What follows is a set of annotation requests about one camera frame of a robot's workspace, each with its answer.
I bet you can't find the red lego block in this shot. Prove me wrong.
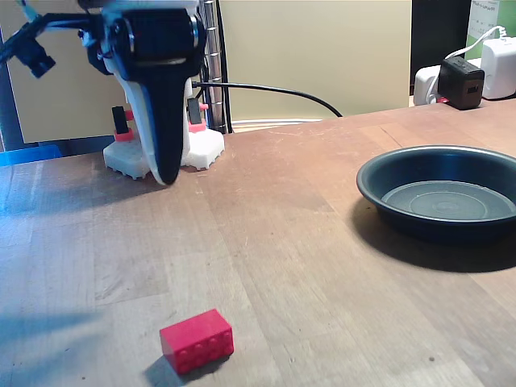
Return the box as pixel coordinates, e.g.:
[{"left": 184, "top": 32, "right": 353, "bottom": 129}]
[{"left": 159, "top": 309, "right": 235, "bottom": 376}]

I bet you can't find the dark round shallow bin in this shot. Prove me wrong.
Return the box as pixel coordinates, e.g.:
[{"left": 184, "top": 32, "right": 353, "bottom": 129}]
[{"left": 356, "top": 144, "right": 516, "bottom": 245}]

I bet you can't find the chrome metal pole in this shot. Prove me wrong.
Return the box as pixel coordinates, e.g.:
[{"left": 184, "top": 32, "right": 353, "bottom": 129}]
[{"left": 199, "top": 0, "right": 234, "bottom": 135}]

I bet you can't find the blue strip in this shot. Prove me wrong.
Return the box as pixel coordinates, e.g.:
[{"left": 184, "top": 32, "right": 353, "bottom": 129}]
[{"left": 0, "top": 144, "right": 62, "bottom": 168}]

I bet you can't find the white power strip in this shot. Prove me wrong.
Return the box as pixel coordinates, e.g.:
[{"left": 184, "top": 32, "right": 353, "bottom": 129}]
[{"left": 414, "top": 58, "right": 483, "bottom": 106}]

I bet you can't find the black panel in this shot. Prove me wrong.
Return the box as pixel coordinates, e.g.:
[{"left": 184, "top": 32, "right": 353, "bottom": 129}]
[{"left": 410, "top": 0, "right": 472, "bottom": 98}]

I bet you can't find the black cube power adapter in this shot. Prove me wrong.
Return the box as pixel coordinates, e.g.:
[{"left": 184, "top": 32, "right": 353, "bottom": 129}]
[{"left": 437, "top": 56, "right": 485, "bottom": 110}]

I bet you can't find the green and white box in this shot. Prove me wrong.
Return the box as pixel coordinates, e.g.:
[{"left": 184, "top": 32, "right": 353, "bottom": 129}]
[{"left": 465, "top": 0, "right": 516, "bottom": 61}]

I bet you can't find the white charger box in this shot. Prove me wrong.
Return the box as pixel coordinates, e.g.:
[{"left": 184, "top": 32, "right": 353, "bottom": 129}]
[{"left": 481, "top": 36, "right": 516, "bottom": 101}]

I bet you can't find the black cable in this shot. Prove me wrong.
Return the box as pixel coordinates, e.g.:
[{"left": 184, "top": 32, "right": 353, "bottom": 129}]
[{"left": 192, "top": 81, "right": 344, "bottom": 119}]

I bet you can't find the black gripper camera on bracket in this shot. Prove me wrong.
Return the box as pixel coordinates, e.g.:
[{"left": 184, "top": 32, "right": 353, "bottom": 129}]
[{"left": 0, "top": 11, "right": 102, "bottom": 80}]

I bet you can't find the dark board frame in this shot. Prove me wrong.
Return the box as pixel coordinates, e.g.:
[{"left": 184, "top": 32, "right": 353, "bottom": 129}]
[{"left": 0, "top": 23, "right": 116, "bottom": 156}]

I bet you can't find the white charger cable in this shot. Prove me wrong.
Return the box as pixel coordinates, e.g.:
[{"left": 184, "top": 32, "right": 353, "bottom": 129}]
[{"left": 427, "top": 24, "right": 507, "bottom": 102}]

